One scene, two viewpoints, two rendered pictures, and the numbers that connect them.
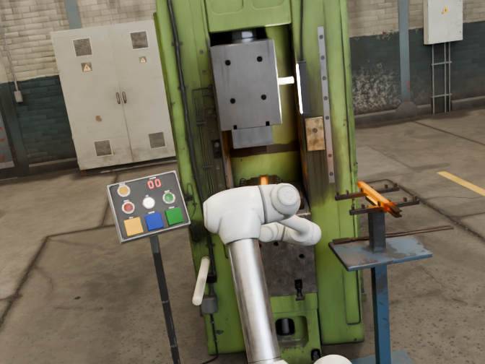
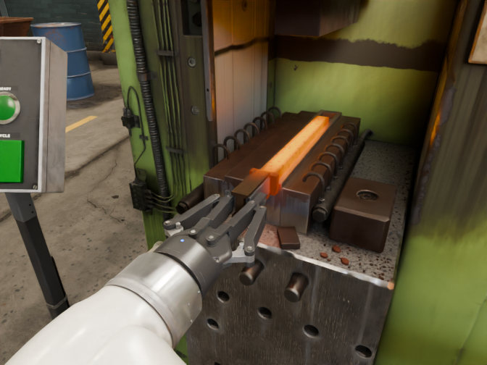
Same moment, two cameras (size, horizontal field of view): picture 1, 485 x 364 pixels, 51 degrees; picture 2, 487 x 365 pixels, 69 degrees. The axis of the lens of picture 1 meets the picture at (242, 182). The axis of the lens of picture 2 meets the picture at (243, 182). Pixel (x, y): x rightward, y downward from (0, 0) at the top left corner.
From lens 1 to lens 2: 2.08 m
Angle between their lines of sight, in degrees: 24
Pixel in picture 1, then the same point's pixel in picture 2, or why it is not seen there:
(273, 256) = (256, 334)
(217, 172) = (190, 74)
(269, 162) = (355, 85)
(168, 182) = (16, 65)
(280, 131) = (405, 9)
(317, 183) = (461, 181)
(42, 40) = not seen: outside the picture
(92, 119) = not seen: hidden behind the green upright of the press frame
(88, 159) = not seen: hidden behind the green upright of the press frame
